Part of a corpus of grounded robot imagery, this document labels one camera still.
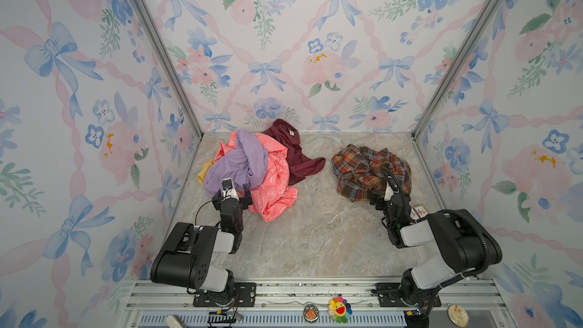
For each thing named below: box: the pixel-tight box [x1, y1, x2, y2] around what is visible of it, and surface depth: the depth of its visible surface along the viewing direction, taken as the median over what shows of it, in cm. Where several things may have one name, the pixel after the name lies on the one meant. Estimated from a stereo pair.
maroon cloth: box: [261, 118, 326, 186], surface depth 108 cm
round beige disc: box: [447, 304, 470, 328], surface depth 72 cm
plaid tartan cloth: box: [330, 143, 412, 203], surface depth 99 cm
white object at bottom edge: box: [165, 315, 183, 328], surface depth 68 cm
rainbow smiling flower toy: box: [327, 296, 353, 324], surface depth 72 cm
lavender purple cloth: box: [203, 129, 268, 197], surface depth 95 cm
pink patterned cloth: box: [214, 130, 299, 223], surface depth 94 cm
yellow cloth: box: [196, 157, 215, 187], surface depth 98 cm
